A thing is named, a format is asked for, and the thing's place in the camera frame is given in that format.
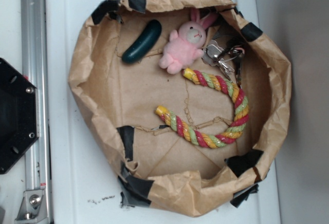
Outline brown paper bag basket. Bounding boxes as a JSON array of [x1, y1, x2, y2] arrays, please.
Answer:
[[68, 0, 291, 217]]

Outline dark green toy cucumber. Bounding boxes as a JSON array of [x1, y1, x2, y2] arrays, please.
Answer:
[[122, 20, 162, 64]]

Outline pink plush bunny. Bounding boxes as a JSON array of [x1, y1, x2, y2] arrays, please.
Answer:
[[159, 8, 218, 74]]

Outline silver key bunch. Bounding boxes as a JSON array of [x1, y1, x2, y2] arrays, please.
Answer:
[[202, 35, 245, 88]]

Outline white plastic tray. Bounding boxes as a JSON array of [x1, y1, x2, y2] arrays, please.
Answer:
[[46, 0, 281, 223]]

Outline multicolored twisted rope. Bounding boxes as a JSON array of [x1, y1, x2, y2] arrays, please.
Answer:
[[154, 67, 250, 149]]

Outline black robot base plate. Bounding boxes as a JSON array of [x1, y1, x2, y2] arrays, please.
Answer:
[[1, 58, 38, 175]]

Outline aluminium rail frame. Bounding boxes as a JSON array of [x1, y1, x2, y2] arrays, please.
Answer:
[[21, 0, 53, 223]]

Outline metal corner bracket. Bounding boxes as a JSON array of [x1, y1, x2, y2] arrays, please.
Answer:
[[14, 189, 49, 224]]

